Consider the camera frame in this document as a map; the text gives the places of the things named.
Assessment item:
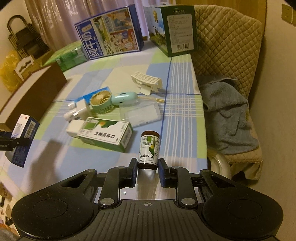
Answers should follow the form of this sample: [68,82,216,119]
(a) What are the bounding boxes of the pink curtain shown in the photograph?
[25,0,161,50]

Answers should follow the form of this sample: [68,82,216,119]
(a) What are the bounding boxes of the green tissue pack bundle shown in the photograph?
[43,41,89,72]

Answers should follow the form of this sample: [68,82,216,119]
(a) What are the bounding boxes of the small white tube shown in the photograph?
[64,108,80,122]

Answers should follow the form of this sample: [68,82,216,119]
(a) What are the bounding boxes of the grey blue towel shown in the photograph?
[197,76,259,155]

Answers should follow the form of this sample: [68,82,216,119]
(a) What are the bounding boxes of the cardboard box with white handle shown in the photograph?
[14,50,54,82]

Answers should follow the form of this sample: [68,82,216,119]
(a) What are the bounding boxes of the blue milk carton box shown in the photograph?
[75,4,144,60]

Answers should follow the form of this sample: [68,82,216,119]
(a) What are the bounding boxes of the checkered tablecloth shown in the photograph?
[1,42,208,198]

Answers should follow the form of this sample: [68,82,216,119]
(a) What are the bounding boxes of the blue cream tube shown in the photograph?
[68,86,110,110]

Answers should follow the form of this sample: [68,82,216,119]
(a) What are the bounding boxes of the white folding plug adapter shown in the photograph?
[73,99,92,120]

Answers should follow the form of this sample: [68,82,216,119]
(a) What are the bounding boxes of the quilted beige chair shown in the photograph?
[191,4,263,180]

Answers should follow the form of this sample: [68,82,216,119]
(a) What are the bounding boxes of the green milk gift box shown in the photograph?
[144,5,197,57]

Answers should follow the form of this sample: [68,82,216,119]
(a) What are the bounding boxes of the yellow plastic bag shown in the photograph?
[1,50,22,93]

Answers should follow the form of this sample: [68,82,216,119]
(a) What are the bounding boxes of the brown medicine bottle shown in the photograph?
[137,131,160,180]

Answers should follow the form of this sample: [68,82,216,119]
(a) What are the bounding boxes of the wooden sticks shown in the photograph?
[138,96,165,103]

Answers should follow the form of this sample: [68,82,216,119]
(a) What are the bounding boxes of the clear plastic case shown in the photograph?
[119,98,161,127]

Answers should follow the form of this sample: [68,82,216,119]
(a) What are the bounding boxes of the white charger plug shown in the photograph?
[66,120,85,138]

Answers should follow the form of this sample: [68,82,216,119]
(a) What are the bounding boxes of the green white medicine box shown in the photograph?
[77,117,133,152]

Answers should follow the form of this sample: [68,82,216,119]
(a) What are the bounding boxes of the wall socket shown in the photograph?
[281,4,293,24]

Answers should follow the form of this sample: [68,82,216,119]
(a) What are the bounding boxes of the black metal rack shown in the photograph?
[7,15,50,59]

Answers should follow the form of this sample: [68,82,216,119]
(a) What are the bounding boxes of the blue white medicine box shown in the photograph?
[5,114,40,168]

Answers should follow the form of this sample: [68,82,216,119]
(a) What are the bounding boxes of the teal handheld fan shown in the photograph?
[89,90,138,114]

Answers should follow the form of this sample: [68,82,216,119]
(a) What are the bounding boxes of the white hair clip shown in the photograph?
[131,72,163,95]

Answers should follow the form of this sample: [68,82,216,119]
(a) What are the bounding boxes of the brown white storage box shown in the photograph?
[1,62,67,131]

